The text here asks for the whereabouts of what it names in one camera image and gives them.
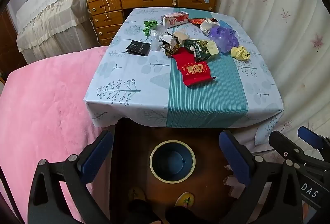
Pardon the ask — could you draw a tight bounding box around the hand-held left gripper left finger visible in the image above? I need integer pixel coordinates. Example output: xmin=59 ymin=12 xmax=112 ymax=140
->
xmin=27 ymin=130 xmax=115 ymax=224

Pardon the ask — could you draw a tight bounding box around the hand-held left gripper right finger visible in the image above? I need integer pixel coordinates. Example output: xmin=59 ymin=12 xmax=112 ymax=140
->
xmin=219 ymin=130 xmax=303 ymax=224

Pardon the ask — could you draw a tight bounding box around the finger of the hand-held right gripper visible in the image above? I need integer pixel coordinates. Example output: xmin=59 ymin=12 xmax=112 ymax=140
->
xmin=269 ymin=131 xmax=307 ymax=170
xmin=297 ymin=126 xmax=330 ymax=163

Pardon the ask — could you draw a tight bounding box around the blue bin with cream rim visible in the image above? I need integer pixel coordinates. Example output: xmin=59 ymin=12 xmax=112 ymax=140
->
xmin=150 ymin=140 xmax=196 ymax=184

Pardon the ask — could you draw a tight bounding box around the red envelope with gold print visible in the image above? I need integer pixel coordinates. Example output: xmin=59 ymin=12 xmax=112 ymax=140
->
xmin=171 ymin=47 xmax=218 ymax=88

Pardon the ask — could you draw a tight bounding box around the yellow paper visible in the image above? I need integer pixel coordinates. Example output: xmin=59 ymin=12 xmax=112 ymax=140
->
xmin=230 ymin=46 xmax=251 ymax=61

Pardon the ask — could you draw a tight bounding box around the green tea box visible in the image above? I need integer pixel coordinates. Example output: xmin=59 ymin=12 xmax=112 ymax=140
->
xmin=184 ymin=39 xmax=219 ymax=62

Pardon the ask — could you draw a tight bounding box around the black packet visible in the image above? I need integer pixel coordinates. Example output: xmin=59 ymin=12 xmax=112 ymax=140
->
xmin=126 ymin=40 xmax=151 ymax=56

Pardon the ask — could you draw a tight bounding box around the purple plastic bag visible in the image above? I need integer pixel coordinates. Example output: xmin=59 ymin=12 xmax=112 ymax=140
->
xmin=208 ymin=27 xmax=239 ymax=53

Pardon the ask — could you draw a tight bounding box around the clear plastic cup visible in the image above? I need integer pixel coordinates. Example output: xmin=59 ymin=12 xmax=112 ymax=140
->
xmin=151 ymin=28 xmax=165 ymax=39
xmin=150 ymin=39 xmax=163 ymax=52

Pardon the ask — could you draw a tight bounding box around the foil wrapper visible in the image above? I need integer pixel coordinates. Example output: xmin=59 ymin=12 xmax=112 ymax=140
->
xmin=158 ymin=33 xmax=182 ymax=58

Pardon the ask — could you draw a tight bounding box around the tan sponge block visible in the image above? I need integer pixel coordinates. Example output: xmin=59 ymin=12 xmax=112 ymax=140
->
xmin=172 ymin=31 xmax=190 ymax=46

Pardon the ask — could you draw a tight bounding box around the white wrapper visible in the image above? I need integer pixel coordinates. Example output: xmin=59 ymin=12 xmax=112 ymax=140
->
xmin=200 ymin=18 xmax=219 ymax=36

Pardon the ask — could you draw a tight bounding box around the green wrapper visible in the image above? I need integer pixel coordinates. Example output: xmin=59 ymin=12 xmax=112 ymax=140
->
xmin=143 ymin=20 xmax=159 ymax=37

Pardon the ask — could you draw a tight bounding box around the red snack packet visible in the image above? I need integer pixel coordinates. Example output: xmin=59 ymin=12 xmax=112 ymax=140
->
xmin=188 ymin=18 xmax=207 ymax=26

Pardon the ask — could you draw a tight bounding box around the small printed carton box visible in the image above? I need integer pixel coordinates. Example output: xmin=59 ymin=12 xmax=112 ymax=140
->
xmin=160 ymin=13 xmax=190 ymax=28

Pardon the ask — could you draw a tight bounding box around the pink blanket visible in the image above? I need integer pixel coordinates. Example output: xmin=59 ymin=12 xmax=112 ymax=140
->
xmin=0 ymin=46 xmax=115 ymax=224

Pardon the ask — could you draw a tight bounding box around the table with floral cloth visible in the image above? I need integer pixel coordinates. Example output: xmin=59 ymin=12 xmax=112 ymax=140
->
xmin=84 ymin=7 xmax=284 ymax=129

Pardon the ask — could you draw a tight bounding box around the yellow slipper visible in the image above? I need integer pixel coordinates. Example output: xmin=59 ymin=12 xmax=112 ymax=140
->
xmin=175 ymin=192 xmax=196 ymax=207

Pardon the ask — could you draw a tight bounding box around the person's left leg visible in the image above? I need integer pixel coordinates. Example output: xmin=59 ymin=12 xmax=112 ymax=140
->
xmin=128 ymin=199 xmax=164 ymax=224

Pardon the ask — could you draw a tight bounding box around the person's leg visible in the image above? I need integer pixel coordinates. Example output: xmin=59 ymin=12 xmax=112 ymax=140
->
xmin=165 ymin=206 xmax=207 ymax=224
xmin=128 ymin=199 xmax=164 ymax=224

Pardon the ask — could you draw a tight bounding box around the person's right leg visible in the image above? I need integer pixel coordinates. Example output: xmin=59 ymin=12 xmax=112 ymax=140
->
xmin=165 ymin=206 xmax=207 ymax=224

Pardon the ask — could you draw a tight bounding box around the white floral curtain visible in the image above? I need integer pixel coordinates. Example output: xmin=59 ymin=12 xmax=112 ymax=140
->
xmin=210 ymin=0 xmax=330 ymax=163

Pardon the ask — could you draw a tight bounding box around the brown wooden door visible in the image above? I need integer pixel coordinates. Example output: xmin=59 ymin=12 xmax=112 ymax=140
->
xmin=0 ymin=5 xmax=27 ymax=77

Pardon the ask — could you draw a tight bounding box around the white lace covered furniture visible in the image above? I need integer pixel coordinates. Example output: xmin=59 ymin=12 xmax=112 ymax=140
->
xmin=15 ymin=0 xmax=92 ymax=57

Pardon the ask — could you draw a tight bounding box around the white charging cable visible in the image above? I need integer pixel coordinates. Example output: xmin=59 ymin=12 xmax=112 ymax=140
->
xmin=89 ymin=0 xmax=145 ymax=19

